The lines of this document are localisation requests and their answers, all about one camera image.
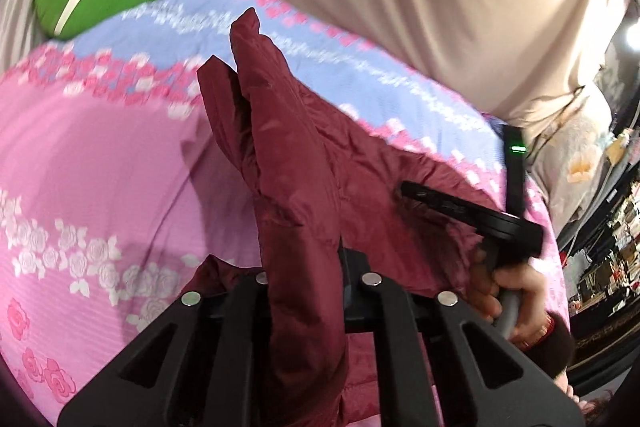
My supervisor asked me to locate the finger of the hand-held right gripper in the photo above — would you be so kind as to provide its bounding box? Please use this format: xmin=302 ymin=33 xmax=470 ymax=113
xmin=399 ymin=180 xmax=483 ymax=230

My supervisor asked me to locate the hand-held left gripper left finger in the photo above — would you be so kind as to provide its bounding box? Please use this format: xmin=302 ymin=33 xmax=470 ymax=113
xmin=57 ymin=271 xmax=281 ymax=427

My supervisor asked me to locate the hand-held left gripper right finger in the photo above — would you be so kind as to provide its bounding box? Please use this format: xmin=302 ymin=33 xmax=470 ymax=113
xmin=338 ymin=247 xmax=586 ymax=427

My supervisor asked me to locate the maroon puffer jacket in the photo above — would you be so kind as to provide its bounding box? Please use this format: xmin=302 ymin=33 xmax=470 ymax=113
xmin=182 ymin=7 xmax=557 ymax=427

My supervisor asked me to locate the person's right forearm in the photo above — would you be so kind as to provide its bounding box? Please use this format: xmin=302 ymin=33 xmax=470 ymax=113
xmin=519 ymin=314 xmax=577 ymax=380

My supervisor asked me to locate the person's right hand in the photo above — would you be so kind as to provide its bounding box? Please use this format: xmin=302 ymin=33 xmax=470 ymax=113
xmin=469 ymin=250 xmax=557 ymax=350

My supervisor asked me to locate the pale floral pillow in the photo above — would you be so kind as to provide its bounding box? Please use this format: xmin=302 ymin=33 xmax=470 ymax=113
xmin=529 ymin=42 xmax=621 ymax=230

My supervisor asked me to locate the cluttered dark shelf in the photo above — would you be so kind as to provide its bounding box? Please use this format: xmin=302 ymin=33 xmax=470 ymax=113
xmin=557 ymin=72 xmax=640 ymax=360

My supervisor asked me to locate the pink floral bed sheet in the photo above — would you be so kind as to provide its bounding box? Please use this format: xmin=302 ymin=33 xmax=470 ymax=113
xmin=0 ymin=0 xmax=572 ymax=427

